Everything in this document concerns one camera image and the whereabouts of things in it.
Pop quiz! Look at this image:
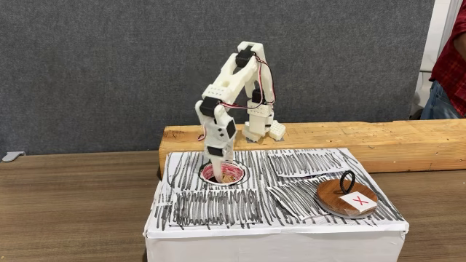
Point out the scribbled paper sheet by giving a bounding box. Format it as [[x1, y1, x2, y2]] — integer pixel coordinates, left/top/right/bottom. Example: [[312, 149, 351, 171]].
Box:
[[267, 148, 347, 178], [267, 175, 328, 221], [170, 188, 264, 227]]

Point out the white box with black scribbles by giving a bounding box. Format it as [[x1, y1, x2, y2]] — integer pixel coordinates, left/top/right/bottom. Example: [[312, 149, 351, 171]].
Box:
[[143, 147, 410, 262]]

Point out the felt partition panel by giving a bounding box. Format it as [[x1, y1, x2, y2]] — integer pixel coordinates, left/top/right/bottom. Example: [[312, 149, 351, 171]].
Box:
[[0, 0, 436, 157]]

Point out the white label with red X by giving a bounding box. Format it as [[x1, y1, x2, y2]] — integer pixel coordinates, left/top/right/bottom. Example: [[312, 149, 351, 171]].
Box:
[[339, 191, 378, 213]]

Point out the thick wooden beam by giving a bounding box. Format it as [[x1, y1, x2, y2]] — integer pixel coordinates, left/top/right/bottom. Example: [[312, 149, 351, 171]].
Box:
[[159, 119, 466, 179]]

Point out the small grey plastic piece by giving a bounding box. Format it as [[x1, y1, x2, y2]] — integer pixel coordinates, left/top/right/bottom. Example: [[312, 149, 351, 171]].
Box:
[[1, 151, 27, 163]]

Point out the person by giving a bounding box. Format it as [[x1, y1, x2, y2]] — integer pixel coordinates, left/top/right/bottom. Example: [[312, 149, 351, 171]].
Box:
[[420, 0, 466, 120]]

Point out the red white servo cable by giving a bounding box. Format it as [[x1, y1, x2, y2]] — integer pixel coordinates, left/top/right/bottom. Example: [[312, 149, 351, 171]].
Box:
[[219, 55, 277, 111]]

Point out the round wooden lid black ring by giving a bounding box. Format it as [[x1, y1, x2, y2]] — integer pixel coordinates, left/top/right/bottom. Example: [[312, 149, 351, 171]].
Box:
[[315, 170, 379, 219]]

